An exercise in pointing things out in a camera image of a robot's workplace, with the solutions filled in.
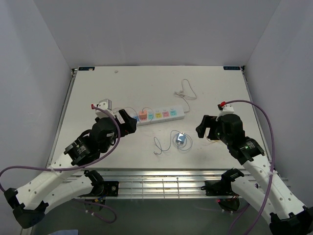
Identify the blue charger plug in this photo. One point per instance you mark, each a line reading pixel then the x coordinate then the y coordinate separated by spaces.
pixel 180 138

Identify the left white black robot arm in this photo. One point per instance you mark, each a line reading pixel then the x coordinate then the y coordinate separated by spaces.
pixel 31 202

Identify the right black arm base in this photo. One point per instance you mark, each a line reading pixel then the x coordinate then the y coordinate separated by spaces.
pixel 223 186

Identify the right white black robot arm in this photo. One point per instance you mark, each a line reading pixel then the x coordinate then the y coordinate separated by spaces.
pixel 279 207

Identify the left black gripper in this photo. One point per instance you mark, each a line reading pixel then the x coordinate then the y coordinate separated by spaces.
pixel 127 127

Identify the blue cloth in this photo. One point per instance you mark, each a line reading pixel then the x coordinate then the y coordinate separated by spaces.
pixel 65 232

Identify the left blue corner label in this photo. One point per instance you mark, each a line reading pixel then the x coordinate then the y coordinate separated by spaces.
pixel 86 68

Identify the blue corner label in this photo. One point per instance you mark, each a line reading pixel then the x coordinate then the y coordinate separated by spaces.
pixel 86 68
pixel 233 68

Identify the right blue corner label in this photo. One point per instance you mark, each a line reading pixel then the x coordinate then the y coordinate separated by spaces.
pixel 233 68

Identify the pink charger plug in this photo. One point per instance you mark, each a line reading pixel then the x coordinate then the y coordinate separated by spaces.
pixel 143 115

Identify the white colourful power strip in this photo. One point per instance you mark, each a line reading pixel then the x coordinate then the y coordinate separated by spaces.
pixel 159 115

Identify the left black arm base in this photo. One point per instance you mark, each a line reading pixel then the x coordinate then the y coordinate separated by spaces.
pixel 107 188

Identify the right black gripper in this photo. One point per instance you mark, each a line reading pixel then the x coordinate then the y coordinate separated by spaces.
pixel 208 121

